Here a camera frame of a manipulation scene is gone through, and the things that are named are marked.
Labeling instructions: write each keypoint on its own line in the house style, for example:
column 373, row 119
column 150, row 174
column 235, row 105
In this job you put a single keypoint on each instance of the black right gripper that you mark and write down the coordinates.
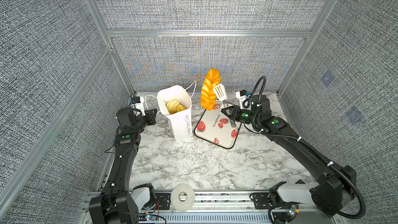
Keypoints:
column 235, row 112

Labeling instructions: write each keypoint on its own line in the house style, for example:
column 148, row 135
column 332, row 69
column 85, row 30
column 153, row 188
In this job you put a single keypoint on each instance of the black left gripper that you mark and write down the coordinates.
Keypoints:
column 151, row 116

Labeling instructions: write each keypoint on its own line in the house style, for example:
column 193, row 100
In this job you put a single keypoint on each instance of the fake croissant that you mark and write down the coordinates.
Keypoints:
column 179, row 108

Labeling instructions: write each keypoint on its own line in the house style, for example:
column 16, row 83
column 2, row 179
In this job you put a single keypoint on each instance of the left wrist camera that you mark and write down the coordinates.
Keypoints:
column 137, row 104

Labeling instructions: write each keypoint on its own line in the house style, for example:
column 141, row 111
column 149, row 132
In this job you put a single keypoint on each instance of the white slotted bread tongs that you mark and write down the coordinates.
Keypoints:
column 221, row 95

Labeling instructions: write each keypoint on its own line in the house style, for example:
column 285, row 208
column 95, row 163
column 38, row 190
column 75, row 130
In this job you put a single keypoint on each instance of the white paper gift bag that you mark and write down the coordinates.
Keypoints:
column 181, row 122

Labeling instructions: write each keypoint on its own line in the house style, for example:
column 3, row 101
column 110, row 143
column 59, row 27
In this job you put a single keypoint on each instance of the long braided fake bread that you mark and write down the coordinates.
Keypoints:
column 208, row 97

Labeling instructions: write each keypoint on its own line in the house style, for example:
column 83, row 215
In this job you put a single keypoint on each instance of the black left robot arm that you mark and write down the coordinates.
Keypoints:
column 115, row 204

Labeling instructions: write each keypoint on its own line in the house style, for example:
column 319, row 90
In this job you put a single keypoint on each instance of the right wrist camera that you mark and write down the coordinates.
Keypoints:
column 244, row 99

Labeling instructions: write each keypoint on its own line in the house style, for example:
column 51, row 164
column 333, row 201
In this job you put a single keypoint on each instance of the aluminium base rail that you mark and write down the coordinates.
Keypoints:
column 223, row 207

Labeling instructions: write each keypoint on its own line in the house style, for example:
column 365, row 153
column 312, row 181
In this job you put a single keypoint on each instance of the white tape roll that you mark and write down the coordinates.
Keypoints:
column 183, row 197

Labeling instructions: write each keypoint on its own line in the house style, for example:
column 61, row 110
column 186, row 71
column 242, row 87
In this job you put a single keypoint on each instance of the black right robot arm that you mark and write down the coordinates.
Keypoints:
column 335, row 190

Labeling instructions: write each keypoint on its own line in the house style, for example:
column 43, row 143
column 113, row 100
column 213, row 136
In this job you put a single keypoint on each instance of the round fake bread bottom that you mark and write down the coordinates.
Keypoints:
column 172, row 106

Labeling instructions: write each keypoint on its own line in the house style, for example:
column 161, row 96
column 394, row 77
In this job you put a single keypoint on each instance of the white tray with black rim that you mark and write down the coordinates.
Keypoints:
column 215, row 127

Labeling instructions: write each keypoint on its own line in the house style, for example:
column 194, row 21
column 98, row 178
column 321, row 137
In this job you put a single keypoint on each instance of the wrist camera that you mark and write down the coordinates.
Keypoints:
column 137, row 104
column 244, row 99

